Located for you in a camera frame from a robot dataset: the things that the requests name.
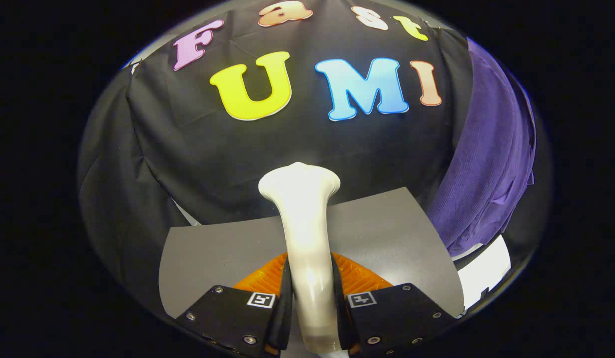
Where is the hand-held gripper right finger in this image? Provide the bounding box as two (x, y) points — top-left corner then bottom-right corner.
(330, 251), (458, 358)

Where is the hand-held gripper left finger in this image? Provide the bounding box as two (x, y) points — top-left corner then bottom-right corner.
(176, 251), (294, 358)

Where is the white flat box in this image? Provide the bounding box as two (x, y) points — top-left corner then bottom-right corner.
(456, 235), (512, 311)

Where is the grey cabinet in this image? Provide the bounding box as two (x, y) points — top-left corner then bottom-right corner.
(158, 187), (465, 319)

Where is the purple corduroy jacket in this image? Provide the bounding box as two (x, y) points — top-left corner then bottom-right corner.
(427, 37), (536, 257)

